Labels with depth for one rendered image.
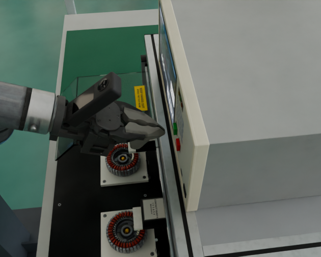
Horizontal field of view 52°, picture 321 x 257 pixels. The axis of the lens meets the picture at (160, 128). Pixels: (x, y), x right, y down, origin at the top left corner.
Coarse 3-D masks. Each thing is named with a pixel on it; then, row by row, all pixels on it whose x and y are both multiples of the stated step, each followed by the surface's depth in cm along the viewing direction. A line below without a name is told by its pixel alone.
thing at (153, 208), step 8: (144, 200) 84; (152, 200) 84; (160, 200) 84; (136, 208) 87; (144, 208) 83; (152, 208) 83; (160, 208) 83; (136, 216) 86; (144, 216) 81; (152, 216) 81; (160, 216) 81; (136, 224) 84; (144, 224) 82; (152, 224) 82; (160, 224) 83
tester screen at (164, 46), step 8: (160, 16) 75; (160, 24) 76; (160, 32) 78; (160, 40) 80; (160, 48) 81; (168, 48) 66; (160, 56) 83; (168, 56) 67; (168, 64) 69; (168, 104) 76
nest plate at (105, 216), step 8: (104, 216) 96; (112, 216) 96; (104, 224) 95; (104, 232) 93; (152, 232) 93; (104, 240) 92; (152, 240) 92; (104, 248) 90; (112, 248) 90; (144, 248) 90; (152, 248) 90; (104, 256) 89; (112, 256) 89; (120, 256) 89; (128, 256) 89; (136, 256) 89; (144, 256) 89; (152, 256) 89
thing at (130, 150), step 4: (152, 140) 97; (128, 144) 101; (148, 144) 97; (152, 144) 97; (128, 148) 100; (140, 148) 98; (144, 148) 98; (148, 148) 98; (152, 148) 98; (132, 152) 100; (136, 152) 100
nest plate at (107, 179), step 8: (144, 152) 111; (104, 160) 109; (144, 160) 109; (104, 168) 107; (144, 168) 107; (104, 176) 105; (112, 176) 105; (120, 176) 105; (128, 176) 105; (136, 176) 105; (144, 176) 105; (104, 184) 103; (112, 184) 103; (120, 184) 104
